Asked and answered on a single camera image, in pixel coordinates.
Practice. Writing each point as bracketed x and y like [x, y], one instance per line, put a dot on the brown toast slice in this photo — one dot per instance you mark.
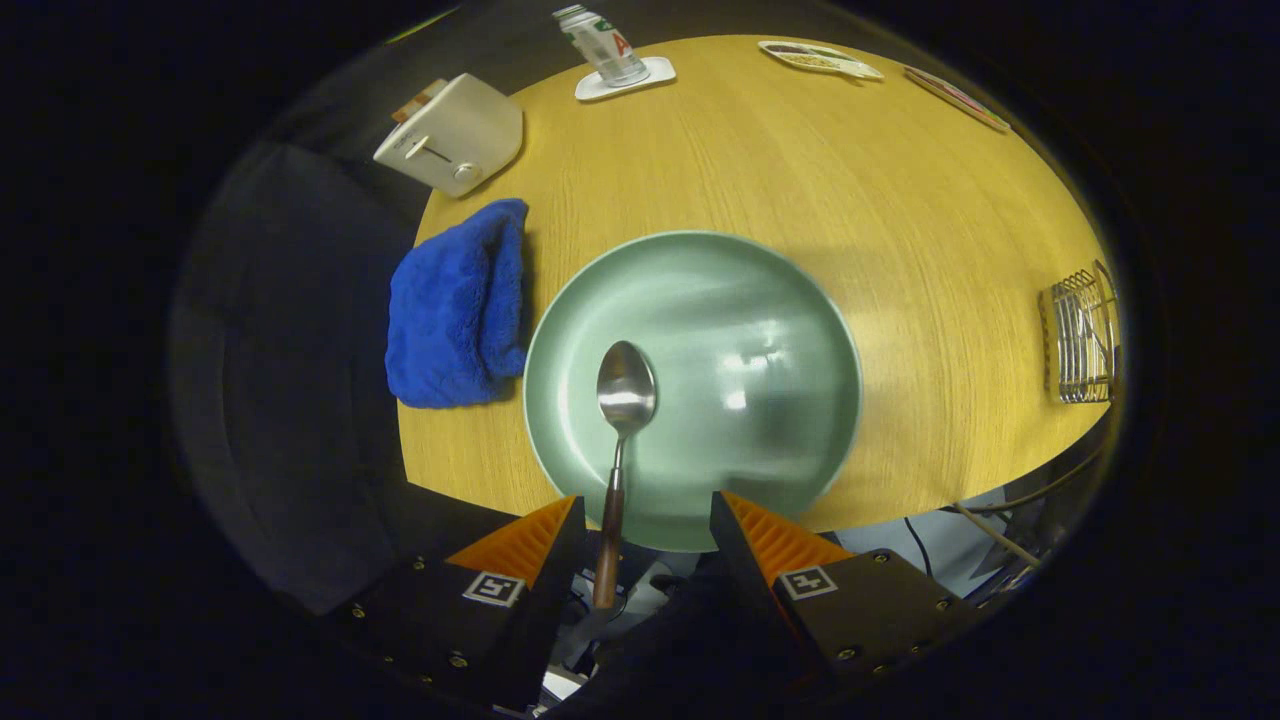
[420, 100]

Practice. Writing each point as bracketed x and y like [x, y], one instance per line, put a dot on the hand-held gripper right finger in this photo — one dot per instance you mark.
[745, 560]

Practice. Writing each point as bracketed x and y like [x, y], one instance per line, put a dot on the pale green plate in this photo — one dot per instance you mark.
[720, 330]

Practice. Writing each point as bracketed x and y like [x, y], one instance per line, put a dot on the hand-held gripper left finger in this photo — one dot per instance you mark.
[545, 620]

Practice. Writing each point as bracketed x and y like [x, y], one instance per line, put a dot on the clear plastic bottle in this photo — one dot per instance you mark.
[605, 45]

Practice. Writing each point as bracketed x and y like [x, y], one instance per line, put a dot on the white plate of food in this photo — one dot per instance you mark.
[955, 98]

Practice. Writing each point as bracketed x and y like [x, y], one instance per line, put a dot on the white divided bean dish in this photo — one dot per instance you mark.
[815, 60]

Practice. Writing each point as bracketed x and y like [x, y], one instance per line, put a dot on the white square coaster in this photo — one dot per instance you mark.
[657, 72]

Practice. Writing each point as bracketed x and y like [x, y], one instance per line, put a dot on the blue towel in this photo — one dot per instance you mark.
[455, 310]

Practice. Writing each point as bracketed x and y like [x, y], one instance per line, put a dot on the white toaster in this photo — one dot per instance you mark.
[460, 130]

